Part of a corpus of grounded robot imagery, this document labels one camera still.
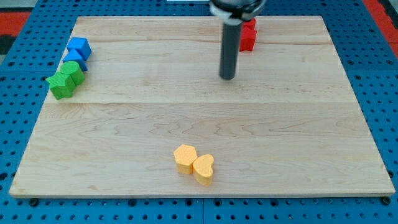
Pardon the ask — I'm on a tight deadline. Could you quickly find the red block behind star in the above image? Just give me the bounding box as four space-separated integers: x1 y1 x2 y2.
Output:
243 18 256 30

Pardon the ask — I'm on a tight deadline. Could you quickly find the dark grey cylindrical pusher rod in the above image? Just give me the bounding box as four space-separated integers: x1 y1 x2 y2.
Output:
219 23 243 80

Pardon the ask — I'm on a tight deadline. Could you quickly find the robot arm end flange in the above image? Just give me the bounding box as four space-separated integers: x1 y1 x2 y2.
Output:
209 0 267 26

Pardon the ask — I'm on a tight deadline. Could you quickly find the blue cube block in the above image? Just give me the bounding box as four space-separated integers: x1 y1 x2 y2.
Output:
67 37 91 61

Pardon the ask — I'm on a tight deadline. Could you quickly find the green cylinder block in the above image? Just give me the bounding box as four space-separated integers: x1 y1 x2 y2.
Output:
60 61 85 85

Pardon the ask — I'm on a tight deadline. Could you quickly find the green star block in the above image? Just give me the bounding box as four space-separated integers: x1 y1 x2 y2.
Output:
46 72 76 100

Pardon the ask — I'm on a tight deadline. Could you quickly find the blue triangle block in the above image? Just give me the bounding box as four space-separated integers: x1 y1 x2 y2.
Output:
63 49 88 72

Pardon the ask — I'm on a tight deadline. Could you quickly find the yellow hexagon block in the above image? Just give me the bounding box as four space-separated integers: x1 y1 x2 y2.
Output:
174 144 198 174

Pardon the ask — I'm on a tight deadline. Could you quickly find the yellow heart block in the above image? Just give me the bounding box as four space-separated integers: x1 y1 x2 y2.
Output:
193 154 215 186

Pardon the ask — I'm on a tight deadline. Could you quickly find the light wooden board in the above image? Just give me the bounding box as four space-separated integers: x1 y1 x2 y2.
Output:
9 16 396 198

